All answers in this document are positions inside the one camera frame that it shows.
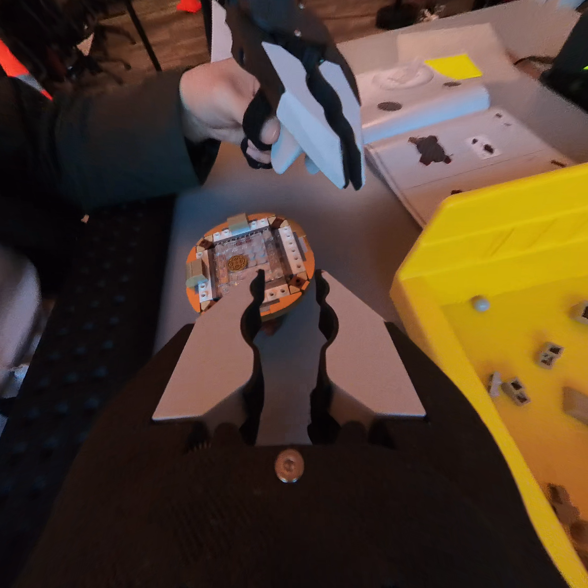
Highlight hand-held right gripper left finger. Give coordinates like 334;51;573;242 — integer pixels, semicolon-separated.
152;270;266;445

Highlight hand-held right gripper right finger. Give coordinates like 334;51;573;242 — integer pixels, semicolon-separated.
309;270;427;445

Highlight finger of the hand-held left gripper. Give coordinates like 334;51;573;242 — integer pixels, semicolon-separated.
305;60;367;191
261;40;355;190

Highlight round toy brick model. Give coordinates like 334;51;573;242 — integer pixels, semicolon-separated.
185;212;317;335

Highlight yellow plastic bin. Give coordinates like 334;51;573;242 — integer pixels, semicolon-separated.
390;163;588;588

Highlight person's left forearm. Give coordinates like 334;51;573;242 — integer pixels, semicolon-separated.
0;69;221;212

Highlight person's left hand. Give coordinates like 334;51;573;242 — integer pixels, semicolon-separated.
179;59;282;166

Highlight white paper sheet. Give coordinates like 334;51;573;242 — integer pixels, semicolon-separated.
210;0;232;62

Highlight open instruction booklet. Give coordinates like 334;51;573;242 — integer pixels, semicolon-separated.
356;57;577;228

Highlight yellow sticky note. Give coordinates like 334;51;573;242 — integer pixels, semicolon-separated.
424;53;483;81

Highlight clear plastic sheet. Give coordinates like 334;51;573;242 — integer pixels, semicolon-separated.
397;23;520;88

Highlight black dotted mat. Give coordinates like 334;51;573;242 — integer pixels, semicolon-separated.
0;195;177;506

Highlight scattered loose toy bricks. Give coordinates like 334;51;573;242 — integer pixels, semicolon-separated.
471;294;588;552

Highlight grey hooded sweatshirt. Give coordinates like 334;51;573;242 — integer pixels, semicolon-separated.
0;246;44;400

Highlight black power box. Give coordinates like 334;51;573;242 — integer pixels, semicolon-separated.
540;18;588;111

